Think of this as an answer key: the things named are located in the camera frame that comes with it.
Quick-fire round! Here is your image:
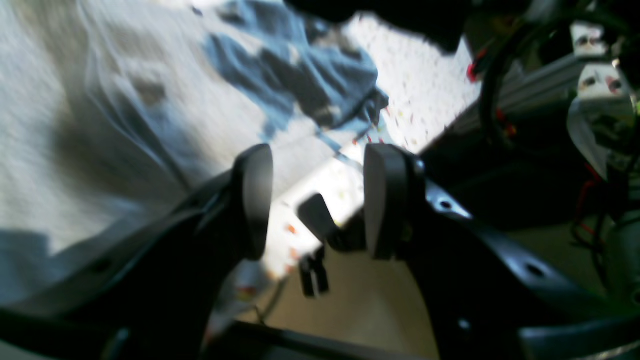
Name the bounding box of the grey T-shirt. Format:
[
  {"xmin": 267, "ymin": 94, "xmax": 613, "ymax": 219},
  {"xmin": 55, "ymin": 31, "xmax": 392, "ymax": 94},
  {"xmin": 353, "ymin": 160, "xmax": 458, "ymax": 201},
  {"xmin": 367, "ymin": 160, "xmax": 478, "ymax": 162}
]
[{"xmin": 0, "ymin": 0, "xmax": 387, "ymax": 305}]

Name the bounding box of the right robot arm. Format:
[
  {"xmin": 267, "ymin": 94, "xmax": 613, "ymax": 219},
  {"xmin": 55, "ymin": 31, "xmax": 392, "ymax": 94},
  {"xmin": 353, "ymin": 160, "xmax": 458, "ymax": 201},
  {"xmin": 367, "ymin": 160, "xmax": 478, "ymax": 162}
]
[{"xmin": 286, "ymin": 0, "xmax": 639, "ymax": 313}]

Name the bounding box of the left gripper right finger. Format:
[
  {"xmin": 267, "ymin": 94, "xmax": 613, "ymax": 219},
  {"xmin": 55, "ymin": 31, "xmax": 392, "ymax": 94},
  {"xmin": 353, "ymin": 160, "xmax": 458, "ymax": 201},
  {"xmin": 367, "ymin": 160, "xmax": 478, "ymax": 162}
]
[{"xmin": 363, "ymin": 143, "xmax": 639, "ymax": 360}]

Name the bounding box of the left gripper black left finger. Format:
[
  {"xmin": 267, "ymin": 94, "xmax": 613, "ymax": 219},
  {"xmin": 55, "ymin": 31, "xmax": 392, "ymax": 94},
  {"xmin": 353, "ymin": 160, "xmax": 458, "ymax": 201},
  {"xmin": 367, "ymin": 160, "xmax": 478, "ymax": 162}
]
[{"xmin": 1, "ymin": 144, "xmax": 274, "ymax": 360}]

